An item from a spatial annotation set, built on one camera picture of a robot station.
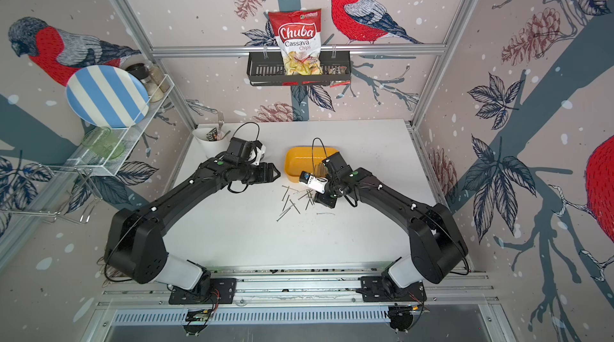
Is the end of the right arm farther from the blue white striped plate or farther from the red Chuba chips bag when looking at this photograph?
the blue white striped plate

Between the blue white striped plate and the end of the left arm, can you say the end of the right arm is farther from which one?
the blue white striped plate

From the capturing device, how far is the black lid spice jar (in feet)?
2.64

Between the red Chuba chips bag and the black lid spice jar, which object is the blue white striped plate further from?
the red Chuba chips bag

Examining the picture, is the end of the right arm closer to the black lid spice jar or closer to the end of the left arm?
the end of the left arm

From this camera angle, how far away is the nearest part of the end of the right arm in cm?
62

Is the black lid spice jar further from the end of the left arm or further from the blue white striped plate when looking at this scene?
the end of the left arm

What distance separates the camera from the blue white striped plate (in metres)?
0.69

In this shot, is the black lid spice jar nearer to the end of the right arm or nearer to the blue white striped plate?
the blue white striped plate

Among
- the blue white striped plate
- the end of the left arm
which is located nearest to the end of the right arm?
the end of the left arm

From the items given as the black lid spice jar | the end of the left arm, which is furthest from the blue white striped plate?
the end of the left arm

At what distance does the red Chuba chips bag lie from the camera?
806 millimetres

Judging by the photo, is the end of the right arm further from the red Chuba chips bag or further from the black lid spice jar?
the black lid spice jar
